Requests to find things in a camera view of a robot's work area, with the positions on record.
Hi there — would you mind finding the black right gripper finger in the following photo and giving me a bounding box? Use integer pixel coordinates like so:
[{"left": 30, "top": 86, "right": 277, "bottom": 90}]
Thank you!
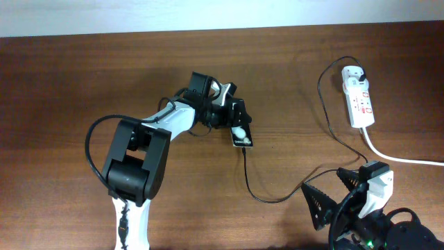
[
  {"left": 301, "top": 183, "right": 338, "bottom": 231},
  {"left": 336, "top": 167, "right": 359, "bottom": 191}
]

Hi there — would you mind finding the black Galaxy flip phone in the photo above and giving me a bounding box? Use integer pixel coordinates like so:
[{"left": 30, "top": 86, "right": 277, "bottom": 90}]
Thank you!
[{"left": 230, "top": 124, "right": 253, "bottom": 148}]

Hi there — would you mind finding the white power strip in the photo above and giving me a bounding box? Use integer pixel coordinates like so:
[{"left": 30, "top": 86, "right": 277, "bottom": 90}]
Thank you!
[{"left": 343, "top": 77, "right": 375, "bottom": 128}]

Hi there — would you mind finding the black charger cable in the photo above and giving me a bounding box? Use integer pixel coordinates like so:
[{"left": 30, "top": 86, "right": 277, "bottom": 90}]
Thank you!
[{"left": 241, "top": 56, "right": 369, "bottom": 204}]

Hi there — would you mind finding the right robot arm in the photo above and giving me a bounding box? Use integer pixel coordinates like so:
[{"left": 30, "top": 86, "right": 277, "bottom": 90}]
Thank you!
[{"left": 301, "top": 161, "right": 443, "bottom": 250}]

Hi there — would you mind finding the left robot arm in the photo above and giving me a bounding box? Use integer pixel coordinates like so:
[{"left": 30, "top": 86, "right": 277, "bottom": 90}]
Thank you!
[{"left": 102, "top": 72, "right": 253, "bottom": 249}]

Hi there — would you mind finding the white USB charger plug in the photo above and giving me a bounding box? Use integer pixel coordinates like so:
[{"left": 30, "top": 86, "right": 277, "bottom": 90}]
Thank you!
[{"left": 341, "top": 65, "right": 366, "bottom": 83}]

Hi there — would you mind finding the white power strip cord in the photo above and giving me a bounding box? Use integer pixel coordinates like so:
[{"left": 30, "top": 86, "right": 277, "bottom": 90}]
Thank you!
[{"left": 359, "top": 126, "right": 444, "bottom": 167}]

